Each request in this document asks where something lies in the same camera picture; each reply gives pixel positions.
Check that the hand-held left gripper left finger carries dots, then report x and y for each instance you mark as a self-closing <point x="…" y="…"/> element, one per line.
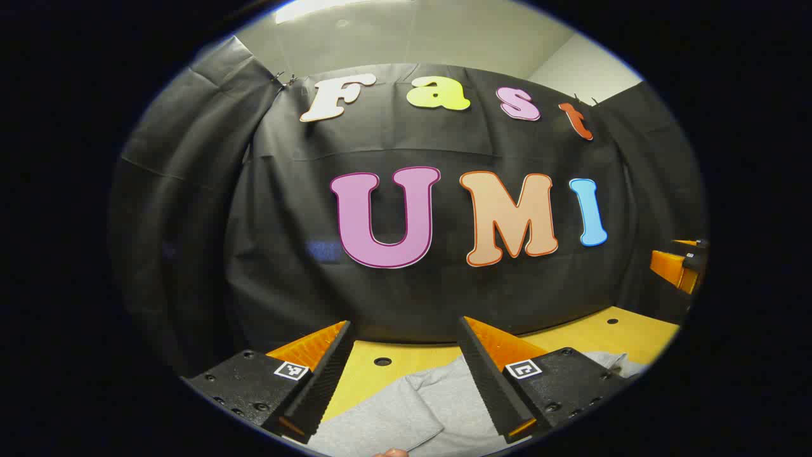
<point x="327" y="381"/>

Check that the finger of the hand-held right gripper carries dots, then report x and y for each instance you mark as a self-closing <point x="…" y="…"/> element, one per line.
<point x="669" y="266"/>

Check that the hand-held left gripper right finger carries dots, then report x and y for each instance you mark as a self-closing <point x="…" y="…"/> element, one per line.
<point x="485" y="381"/>

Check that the grey zip-neck sweatshirt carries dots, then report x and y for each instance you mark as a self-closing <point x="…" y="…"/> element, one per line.
<point x="438" y="400"/>

